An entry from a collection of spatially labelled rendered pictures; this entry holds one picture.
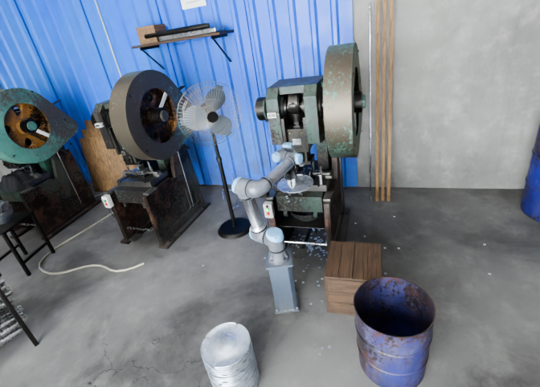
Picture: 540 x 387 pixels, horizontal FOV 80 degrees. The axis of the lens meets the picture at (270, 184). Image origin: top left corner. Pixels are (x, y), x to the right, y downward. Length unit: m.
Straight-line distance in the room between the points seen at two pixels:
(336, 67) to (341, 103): 0.24
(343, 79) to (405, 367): 1.67
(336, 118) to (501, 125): 2.17
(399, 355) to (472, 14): 2.90
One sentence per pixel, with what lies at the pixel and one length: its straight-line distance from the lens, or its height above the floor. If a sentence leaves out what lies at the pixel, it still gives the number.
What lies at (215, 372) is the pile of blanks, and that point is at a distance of 2.05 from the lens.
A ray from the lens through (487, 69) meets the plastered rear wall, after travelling 3.78.
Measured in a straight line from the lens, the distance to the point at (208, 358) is 2.06.
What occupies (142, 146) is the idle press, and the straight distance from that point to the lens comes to 3.02.
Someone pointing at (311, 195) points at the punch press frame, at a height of 0.64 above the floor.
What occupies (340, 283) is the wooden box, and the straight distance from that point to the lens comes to 2.34.
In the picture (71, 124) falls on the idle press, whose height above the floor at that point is 1.18.
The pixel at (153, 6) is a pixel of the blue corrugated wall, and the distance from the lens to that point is 4.38.
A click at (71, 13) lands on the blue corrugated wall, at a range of 5.17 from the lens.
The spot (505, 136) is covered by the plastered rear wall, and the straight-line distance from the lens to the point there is 4.01.
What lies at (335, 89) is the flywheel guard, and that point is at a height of 1.51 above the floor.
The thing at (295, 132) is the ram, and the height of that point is 1.15.
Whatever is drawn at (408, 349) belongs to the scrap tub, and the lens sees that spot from 1.95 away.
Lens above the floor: 1.93
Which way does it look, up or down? 26 degrees down
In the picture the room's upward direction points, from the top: 9 degrees counter-clockwise
